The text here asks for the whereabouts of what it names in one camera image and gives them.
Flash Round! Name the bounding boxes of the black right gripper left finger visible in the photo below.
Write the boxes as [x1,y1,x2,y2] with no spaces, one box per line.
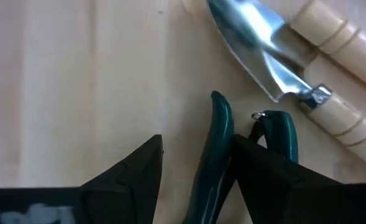
[0,134,165,224]

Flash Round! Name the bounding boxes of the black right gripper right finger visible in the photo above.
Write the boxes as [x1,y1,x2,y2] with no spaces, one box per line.
[230,134,366,224]

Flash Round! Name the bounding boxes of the green handled pruning shears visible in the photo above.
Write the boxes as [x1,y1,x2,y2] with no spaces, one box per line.
[182,90,299,224]

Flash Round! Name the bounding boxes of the metal trowel wooden handle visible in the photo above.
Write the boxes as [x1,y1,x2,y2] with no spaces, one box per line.
[206,0,366,174]

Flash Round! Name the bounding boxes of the hand rake wooden handle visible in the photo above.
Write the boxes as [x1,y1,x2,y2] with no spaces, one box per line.
[289,0,366,95]

